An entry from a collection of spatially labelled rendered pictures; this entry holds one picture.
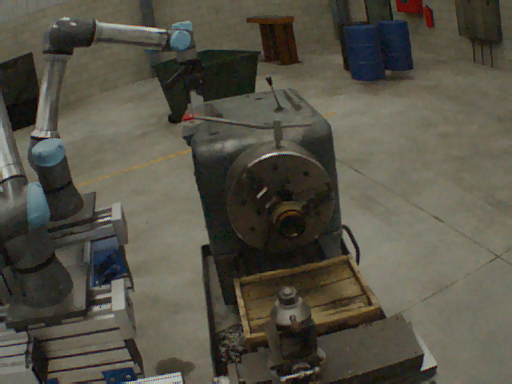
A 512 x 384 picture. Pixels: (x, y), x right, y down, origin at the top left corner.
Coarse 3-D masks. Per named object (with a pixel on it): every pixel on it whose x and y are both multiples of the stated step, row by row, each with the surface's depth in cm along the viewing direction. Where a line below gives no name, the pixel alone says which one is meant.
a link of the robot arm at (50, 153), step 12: (36, 144) 145; (48, 144) 143; (60, 144) 143; (36, 156) 139; (48, 156) 139; (60, 156) 142; (36, 168) 142; (48, 168) 140; (60, 168) 143; (48, 180) 142; (60, 180) 144
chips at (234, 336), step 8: (232, 328) 180; (240, 328) 179; (216, 336) 182; (224, 336) 179; (232, 336) 172; (240, 336) 174; (224, 344) 175; (232, 344) 172; (240, 344) 166; (224, 352) 168; (232, 352) 165; (240, 352) 167; (248, 352) 166; (224, 360) 164; (232, 360) 162; (240, 360) 162; (224, 368) 161
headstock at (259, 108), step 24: (240, 96) 210; (264, 96) 203; (240, 120) 176; (264, 120) 171; (288, 120) 167; (312, 120) 165; (192, 144) 166; (216, 144) 161; (240, 144) 161; (312, 144) 163; (216, 168) 162; (336, 168) 169; (216, 192) 165; (336, 192) 171; (216, 216) 168; (336, 216) 174; (216, 240) 171; (240, 240) 172
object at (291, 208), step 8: (280, 208) 142; (288, 208) 140; (296, 208) 141; (272, 216) 143; (280, 216) 140; (288, 216) 137; (296, 216) 138; (280, 224) 138; (288, 224) 146; (296, 224) 145; (304, 224) 139; (280, 232) 139; (288, 232) 143; (296, 232) 142
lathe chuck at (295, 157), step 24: (288, 144) 154; (240, 168) 150; (264, 168) 147; (288, 168) 148; (312, 168) 149; (240, 192) 149; (240, 216) 152; (264, 216) 153; (312, 216) 155; (264, 240) 156; (288, 240) 157
